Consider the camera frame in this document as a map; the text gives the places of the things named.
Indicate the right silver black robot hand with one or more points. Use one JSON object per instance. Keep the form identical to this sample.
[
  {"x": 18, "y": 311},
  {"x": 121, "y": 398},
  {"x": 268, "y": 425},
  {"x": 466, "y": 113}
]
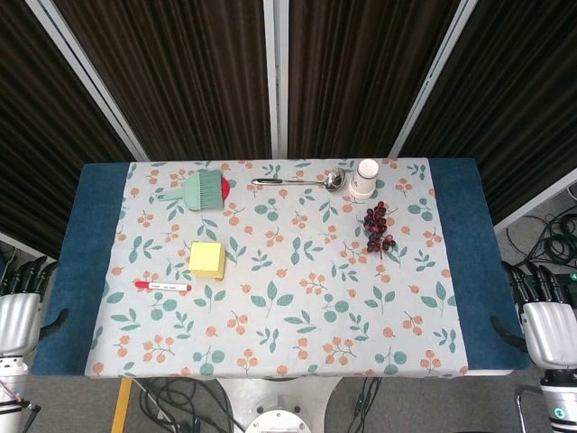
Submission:
[{"x": 552, "y": 334}]

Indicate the dark folding screen panel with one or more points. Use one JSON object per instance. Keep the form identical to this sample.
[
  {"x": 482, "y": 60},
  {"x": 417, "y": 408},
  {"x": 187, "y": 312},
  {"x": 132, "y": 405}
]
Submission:
[
  {"x": 360, "y": 76},
  {"x": 180, "y": 81},
  {"x": 40, "y": 135},
  {"x": 518, "y": 113}
]

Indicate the round gray robot torso top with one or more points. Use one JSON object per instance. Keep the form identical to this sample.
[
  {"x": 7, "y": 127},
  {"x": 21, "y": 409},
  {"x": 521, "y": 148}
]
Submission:
[{"x": 279, "y": 417}]

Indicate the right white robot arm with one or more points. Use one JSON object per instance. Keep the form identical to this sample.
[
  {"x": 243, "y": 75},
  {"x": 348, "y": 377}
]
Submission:
[{"x": 561, "y": 397}]

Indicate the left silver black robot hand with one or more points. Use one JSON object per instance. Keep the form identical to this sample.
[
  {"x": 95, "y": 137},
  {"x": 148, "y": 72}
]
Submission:
[{"x": 18, "y": 322}]

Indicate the stainless steel ladle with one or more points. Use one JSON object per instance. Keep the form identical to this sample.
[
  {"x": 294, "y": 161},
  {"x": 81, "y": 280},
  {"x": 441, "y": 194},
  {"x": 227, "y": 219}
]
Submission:
[{"x": 334, "y": 180}]

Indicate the dark purple grape bunch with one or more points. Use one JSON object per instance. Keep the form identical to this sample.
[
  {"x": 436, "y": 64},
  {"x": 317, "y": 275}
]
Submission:
[{"x": 375, "y": 225}]

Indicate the yellow floor tape strip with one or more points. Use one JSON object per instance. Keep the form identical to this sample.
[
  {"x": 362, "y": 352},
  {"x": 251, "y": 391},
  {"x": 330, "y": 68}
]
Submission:
[{"x": 121, "y": 406}]

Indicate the green hand brush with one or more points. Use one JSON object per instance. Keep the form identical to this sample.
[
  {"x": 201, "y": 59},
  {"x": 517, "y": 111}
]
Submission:
[{"x": 205, "y": 191}]

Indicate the blue felt table cover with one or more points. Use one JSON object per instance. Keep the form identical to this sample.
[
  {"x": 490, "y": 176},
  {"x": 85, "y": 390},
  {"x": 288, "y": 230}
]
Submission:
[{"x": 469, "y": 270}]

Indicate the yellow cube block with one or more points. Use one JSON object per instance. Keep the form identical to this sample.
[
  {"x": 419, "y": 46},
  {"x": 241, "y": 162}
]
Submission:
[{"x": 205, "y": 259}]

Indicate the gray metal tube frame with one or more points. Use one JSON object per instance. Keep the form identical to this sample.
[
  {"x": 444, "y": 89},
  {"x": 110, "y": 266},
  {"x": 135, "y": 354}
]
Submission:
[{"x": 523, "y": 406}]

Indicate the red round disc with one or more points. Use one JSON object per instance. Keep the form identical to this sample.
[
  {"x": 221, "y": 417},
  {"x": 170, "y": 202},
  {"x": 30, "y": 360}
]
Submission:
[{"x": 226, "y": 187}]

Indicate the white paper cup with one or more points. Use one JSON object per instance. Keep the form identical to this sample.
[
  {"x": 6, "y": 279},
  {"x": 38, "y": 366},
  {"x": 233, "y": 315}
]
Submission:
[{"x": 363, "y": 182}]

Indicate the red and white marker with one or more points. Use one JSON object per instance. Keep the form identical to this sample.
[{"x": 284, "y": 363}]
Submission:
[{"x": 163, "y": 286}]

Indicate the floral print tablecloth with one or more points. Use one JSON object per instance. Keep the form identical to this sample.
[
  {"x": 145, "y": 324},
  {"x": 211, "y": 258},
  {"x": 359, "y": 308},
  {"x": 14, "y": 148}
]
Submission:
[{"x": 288, "y": 315}]

